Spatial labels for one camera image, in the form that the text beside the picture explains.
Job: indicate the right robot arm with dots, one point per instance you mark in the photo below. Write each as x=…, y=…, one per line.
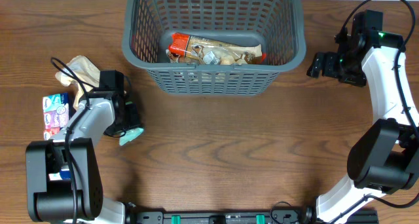
x=385, y=159

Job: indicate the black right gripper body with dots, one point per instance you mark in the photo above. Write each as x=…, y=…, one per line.
x=325, y=64

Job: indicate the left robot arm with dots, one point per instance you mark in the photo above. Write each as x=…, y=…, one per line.
x=63, y=179

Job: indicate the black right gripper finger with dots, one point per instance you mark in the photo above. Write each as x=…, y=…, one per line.
x=317, y=65
x=330, y=62

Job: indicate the crumpled beige paper pouch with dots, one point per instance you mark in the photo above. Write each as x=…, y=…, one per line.
x=86, y=71

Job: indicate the white brown cookie bag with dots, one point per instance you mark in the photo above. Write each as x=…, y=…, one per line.
x=174, y=58

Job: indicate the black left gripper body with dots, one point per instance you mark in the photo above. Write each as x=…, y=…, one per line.
x=131, y=120

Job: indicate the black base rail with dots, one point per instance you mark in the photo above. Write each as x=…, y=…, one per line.
x=279, y=213

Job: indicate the orange gold biscuit packet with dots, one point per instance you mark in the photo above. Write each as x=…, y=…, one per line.
x=181, y=43

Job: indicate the teal flushable wipes packet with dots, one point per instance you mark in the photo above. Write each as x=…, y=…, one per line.
x=130, y=135

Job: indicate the Kleenex tissue multipack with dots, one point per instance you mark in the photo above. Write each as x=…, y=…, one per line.
x=56, y=113

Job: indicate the grey plastic lattice basket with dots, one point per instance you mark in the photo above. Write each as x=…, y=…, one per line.
x=277, y=26

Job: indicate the white brown snack bag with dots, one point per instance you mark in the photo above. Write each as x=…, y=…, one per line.
x=213, y=55

